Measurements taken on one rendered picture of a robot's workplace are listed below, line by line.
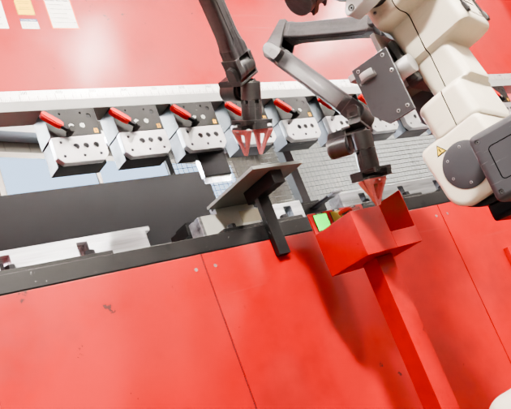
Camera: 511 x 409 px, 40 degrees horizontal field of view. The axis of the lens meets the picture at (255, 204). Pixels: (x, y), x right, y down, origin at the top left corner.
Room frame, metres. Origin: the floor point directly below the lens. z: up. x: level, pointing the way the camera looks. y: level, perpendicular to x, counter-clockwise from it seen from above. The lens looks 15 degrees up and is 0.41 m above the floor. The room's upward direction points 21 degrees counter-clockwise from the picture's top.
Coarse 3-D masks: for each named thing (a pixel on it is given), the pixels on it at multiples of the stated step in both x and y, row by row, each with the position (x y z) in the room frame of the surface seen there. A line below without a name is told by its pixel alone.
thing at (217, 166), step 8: (200, 160) 2.03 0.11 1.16; (208, 160) 2.05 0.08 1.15; (216, 160) 2.06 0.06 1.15; (224, 160) 2.08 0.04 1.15; (200, 168) 2.03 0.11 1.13; (208, 168) 2.04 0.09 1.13; (216, 168) 2.06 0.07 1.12; (224, 168) 2.08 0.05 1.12; (208, 176) 2.04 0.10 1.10; (216, 176) 2.06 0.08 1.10; (224, 176) 2.08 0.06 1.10
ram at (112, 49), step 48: (96, 0) 1.90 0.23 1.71; (144, 0) 2.00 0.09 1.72; (192, 0) 2.12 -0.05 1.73; (240, 0) 2.25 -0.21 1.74; (480, 0) 3.18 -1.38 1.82; (0, 48) 1.68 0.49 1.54; (48, 48) 1.77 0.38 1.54; (96, 48) 1.86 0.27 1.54; (144, 48) 1.96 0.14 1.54; (192, 48) 2.07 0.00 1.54; (336, 48) 2.48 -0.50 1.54; (480, 48) 3.06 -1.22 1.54; (144, 96) 1.92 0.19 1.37; (192, 96) 2.03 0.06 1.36; (288, 96) 2.27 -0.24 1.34
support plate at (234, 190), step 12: (252, 168) 1.79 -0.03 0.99; (264, 168) 1.82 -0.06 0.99; (276, 168) 1.86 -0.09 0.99; (288, 168) 1.90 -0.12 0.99; (240, 180) 1.84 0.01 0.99; (252, 180) 1.88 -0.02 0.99; (228, 192) 1.91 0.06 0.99; (240, 192) 1.95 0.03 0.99; (216, 204) 1.98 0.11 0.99; (228, 204) 2.02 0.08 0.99
